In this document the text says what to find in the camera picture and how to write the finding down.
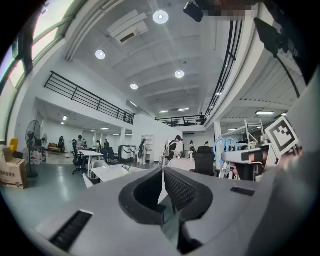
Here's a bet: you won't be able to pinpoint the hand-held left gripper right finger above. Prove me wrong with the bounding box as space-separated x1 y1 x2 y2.
163 166 267 256

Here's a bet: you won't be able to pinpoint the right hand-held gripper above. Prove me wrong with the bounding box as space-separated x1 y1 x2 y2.
221 116 301 181

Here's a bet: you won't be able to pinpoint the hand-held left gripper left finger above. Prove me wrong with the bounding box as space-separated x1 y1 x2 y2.
34 166 176 256

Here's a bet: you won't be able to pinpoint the blue-handled scissors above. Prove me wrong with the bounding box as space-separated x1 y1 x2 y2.
213 137 239 165

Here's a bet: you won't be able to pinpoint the cardboard box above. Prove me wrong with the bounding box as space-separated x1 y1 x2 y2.
0 146 27 190

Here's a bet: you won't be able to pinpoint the person's right hand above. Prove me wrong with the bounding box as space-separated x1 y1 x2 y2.
279 146 304 168

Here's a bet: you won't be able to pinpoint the black office chair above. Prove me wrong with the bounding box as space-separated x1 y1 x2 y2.
71 138 88 175
192 146 219 177

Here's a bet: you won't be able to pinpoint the white metal rack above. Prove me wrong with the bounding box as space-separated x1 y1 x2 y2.
243 118 266 151

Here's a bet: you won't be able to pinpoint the grey shell chair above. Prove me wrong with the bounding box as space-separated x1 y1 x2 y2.
82 172 101 189
91 159 110 171

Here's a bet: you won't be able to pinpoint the pink table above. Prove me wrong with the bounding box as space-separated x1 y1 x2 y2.
169 157 196 173

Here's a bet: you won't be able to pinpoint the white table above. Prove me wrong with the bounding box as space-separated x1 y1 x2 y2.
78 149 105 177

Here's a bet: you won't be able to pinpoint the brown wooden bench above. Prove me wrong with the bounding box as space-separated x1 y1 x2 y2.
47 142 64 154

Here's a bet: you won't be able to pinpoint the black balcony railing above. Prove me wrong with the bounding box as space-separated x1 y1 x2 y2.
43 70 135 126
204 21 245 121

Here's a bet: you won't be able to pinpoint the group of plastic jugs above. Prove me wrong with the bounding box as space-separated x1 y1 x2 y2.
30 148 44 166

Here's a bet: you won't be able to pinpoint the small standing fan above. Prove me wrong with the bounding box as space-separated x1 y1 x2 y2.
41 133 49 156

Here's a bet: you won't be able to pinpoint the black standing fan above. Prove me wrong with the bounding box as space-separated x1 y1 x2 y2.
25 119 42 179

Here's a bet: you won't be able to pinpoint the person's dark clothing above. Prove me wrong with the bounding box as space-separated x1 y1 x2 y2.
253 0 320 87

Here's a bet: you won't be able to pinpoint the ceiling air conditioner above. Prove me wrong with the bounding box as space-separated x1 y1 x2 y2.
106 9 150 46

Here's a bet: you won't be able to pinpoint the large window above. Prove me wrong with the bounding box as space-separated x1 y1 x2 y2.
0 0 77 90

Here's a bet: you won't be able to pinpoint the black head camera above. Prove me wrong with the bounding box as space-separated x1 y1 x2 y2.
183 1 205 23

